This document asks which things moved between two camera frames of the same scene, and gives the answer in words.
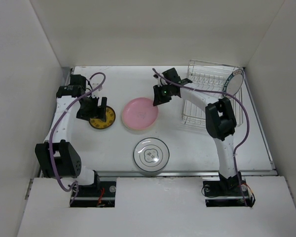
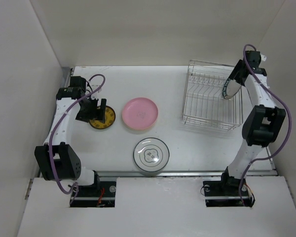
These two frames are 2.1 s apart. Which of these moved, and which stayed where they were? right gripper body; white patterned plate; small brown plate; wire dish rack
Moved: right gripper body
Stayed: small brown plate; wire dish rack; white patterned plate
